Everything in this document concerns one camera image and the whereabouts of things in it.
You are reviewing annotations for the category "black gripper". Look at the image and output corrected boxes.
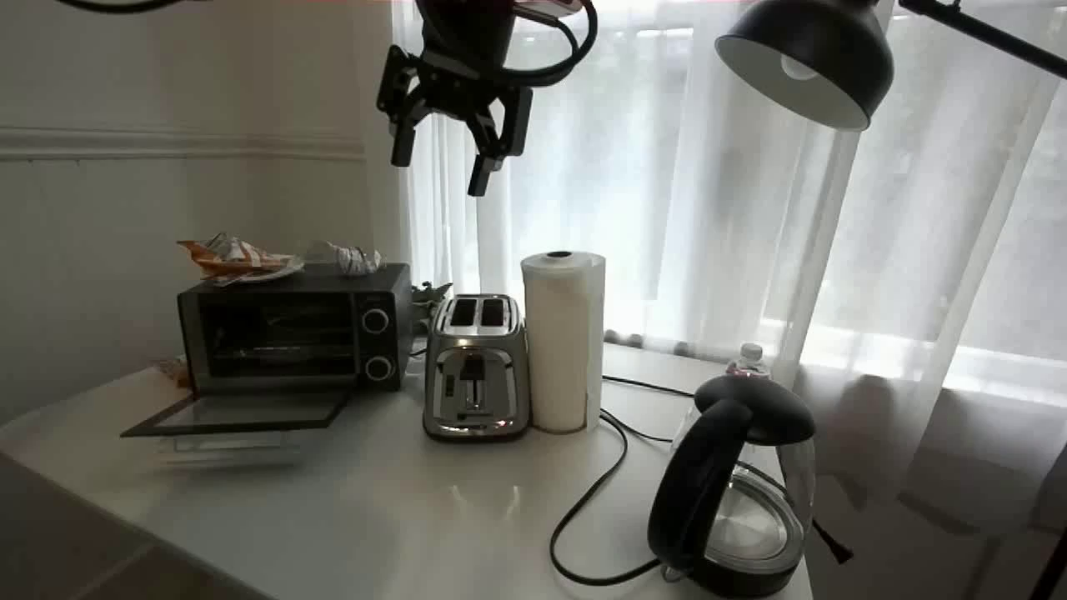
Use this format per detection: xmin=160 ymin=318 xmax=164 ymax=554
xmin=373 ymin=0 xmax=535 ymax=201

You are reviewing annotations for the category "white paper towel roll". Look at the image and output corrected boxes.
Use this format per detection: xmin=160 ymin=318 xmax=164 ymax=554
xmin=520 ymin=252 xmax=610 ymax=436

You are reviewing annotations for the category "crumpled clear plastic wrap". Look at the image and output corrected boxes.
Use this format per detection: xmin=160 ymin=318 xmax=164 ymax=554
xmin=303 ymin=237 xmax=382 ymax=282

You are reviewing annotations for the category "small green plant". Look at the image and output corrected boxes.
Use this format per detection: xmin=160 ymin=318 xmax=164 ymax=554
xmin=411 ymin=278 xmax=456 ymax=327

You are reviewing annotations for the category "silver two-slot toaster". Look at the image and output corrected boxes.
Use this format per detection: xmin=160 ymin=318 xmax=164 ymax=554
xmin=420 ymin=291 xmax=534 ymax=444

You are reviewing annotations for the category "plate with wrapped bread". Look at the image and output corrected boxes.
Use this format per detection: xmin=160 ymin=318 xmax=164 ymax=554
xmin=175 ymin=231 xmax=307 ymax=286

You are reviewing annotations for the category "black toaster oven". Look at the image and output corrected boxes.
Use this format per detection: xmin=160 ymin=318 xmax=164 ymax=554
xmin=116 ymin=262 xmax=415 ymax=442

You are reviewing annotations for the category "white sheer curtain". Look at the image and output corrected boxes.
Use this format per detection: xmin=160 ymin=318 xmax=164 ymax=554
xmin=386 ymin=0 xmax=1067 ymax=600

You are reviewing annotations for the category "black desk lamp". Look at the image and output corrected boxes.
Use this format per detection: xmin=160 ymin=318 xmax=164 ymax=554
xmin=714 ymin=0 xmax=1067 ymax=134

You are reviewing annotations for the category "small clear bottle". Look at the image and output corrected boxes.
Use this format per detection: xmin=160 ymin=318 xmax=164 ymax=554
xmin=728 ymin=339 xmax=773 ymax=379

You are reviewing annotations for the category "black glass electric kettle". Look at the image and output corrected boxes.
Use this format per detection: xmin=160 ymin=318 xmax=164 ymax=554
xmin=648 ymin=371 xmax=819 ymax=600

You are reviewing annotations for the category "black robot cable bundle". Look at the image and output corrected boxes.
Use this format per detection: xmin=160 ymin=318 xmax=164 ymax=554
xmin=505 ymin=0 xmax=601 ymax=91

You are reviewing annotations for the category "thin black appliance cord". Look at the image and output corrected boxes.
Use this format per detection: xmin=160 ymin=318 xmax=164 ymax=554
xmin=601 ymin=375 xmax=700 ymax=403

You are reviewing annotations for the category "black kettle power cord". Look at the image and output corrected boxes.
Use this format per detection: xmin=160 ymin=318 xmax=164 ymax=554
xmin=546 ymin=408 xmax=695 ymax=591

